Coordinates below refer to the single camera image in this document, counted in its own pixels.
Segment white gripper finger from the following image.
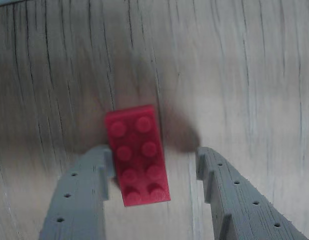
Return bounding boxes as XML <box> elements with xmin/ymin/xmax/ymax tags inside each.
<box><xmin>195</xmin><ymin>146</ymin><xmax>309</xmax><ymax>240</ymax></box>
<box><xmin>38</xmin><ymin>145</ymin><xmax>113</xmax><ymax>240</ymax></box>

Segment red lego block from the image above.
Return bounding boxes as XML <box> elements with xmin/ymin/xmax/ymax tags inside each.
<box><xmin>104</xmin><ymin>104</ymin><xmax>172</xmax><ymax>208</ymax></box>

